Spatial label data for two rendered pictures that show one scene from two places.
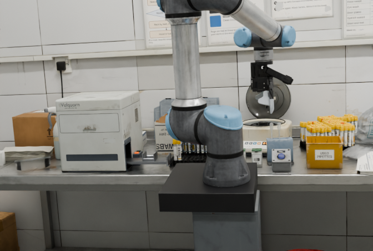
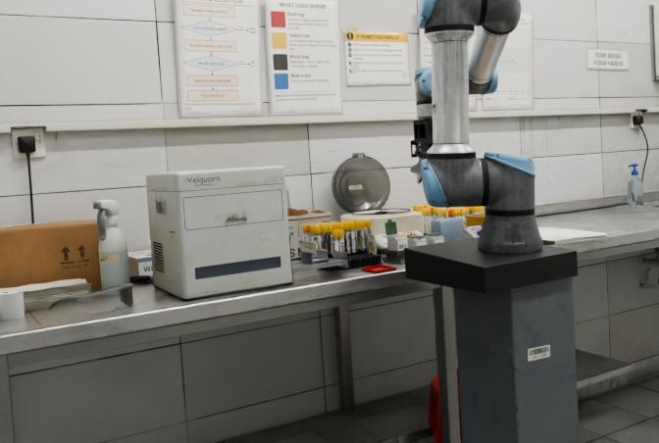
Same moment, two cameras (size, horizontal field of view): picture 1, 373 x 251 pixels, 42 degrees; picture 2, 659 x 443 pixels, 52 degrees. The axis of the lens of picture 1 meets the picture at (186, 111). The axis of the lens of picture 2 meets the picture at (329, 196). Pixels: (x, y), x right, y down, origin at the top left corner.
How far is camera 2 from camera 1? 1.39 m
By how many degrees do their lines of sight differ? 40
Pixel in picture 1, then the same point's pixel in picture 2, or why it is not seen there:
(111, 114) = (271, 192)
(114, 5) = (126, 45)
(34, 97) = not seen: outside the picture
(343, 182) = not seen: hidden behind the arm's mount
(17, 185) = (100, 340)
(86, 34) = (76, 89)
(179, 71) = (456, 105)
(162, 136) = not seen: hidden behind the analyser
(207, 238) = (527, 323)
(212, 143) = (514, 196)
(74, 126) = (211, 216)
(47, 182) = (172, 320)
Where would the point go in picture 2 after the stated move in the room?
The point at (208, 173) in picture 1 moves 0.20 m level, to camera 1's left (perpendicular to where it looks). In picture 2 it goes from (507, 238) to (451, 250)
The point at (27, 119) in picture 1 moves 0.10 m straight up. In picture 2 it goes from (14, 234) to (11, 194)
